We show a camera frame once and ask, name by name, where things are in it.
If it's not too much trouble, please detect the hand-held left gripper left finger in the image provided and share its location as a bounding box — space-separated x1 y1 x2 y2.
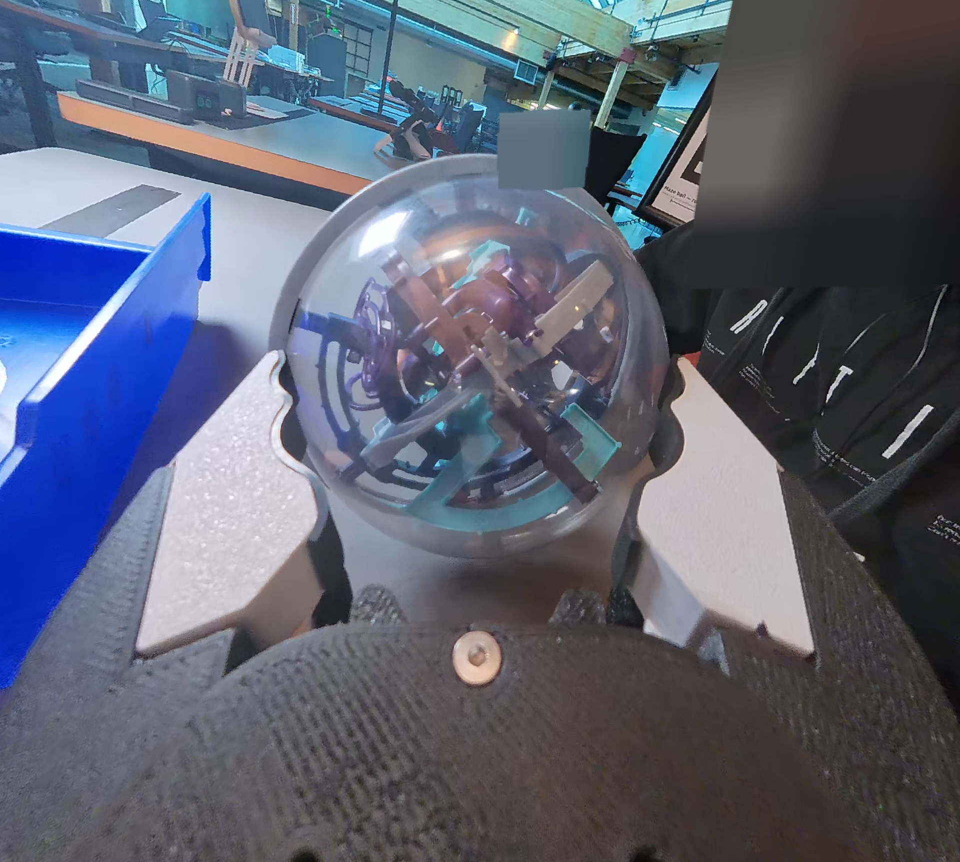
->
135 357 334 657

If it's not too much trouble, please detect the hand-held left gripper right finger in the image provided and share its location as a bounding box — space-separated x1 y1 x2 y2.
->
623 357 816 657

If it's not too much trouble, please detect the clear maze ball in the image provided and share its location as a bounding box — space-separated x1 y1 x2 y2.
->
270 154 672 558

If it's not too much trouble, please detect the person's right forearm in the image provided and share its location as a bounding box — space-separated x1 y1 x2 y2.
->
638 225 751 356

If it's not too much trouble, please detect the person's black clothing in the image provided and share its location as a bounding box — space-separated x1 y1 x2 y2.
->
698 285 960 713

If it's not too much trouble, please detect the blue plastic tray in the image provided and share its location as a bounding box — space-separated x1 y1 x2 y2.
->
0 195 214 690

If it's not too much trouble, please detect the wooden edged desk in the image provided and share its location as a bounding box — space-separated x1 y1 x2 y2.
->
57 90 414 198

